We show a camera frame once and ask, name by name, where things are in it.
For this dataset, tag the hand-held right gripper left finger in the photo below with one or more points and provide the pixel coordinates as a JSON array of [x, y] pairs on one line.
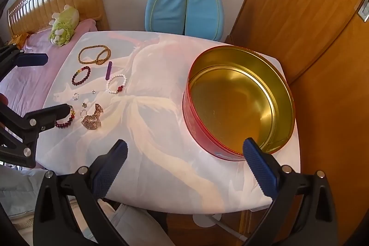
[[111, 168]]

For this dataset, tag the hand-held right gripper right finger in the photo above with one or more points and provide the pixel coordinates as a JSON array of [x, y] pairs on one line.
[[259, 165]]

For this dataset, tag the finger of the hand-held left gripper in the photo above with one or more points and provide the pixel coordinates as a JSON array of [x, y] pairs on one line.
[[43, 116], [31, 60]]

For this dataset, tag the round red gold-lined tin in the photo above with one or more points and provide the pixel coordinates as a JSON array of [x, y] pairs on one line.
[[239, 96]]

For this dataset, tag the orange cloth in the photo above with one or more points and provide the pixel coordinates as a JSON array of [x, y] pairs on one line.
[[18, 39]]

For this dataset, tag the green plush toy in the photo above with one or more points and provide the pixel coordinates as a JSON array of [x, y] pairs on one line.
[[63, 25]]

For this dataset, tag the rose gold wristwatch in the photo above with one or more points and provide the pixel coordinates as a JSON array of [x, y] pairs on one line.
[[90, 122]]

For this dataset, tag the printed white table cover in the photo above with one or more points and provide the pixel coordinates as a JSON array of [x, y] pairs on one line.
[[161, 119]]

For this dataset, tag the white table base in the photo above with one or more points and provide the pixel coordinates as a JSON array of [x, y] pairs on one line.
[[206, 220]]

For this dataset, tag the purple stick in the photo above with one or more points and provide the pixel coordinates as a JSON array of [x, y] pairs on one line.
[[109, 70]]

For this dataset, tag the person's light clothing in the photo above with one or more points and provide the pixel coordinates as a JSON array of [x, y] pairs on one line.
[[17, 191]]

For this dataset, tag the blue split-back chair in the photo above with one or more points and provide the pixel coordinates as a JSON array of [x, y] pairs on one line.
[[167, 9]]

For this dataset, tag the wooden door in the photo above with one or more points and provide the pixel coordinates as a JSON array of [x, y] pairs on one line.
[[288, 4]]

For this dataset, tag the metal door latch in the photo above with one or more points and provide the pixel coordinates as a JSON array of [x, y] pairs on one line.
[[363, 8]]

